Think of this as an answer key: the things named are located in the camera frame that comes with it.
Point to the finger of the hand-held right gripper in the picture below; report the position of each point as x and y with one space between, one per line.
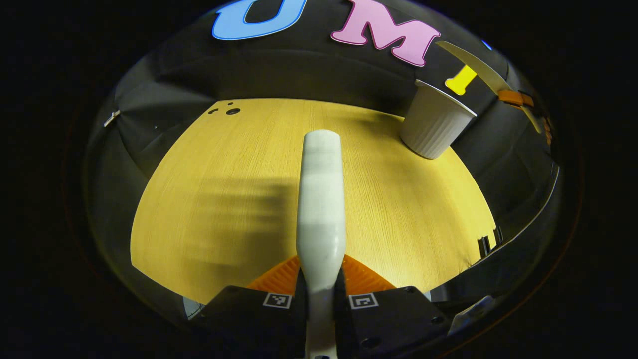
547 130
513 97

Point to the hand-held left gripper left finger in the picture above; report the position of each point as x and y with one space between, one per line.
244 319

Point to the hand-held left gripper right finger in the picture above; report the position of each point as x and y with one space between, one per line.
389 319

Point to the white dustpan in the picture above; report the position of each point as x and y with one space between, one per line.
473 64

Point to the white ribbed garbage bin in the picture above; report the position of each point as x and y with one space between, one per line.
431 124

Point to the small white broom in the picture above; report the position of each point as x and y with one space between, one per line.
321 199

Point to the silver metal clip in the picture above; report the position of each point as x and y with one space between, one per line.
112 118

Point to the black backdrop cloth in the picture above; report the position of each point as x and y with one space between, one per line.
199 75

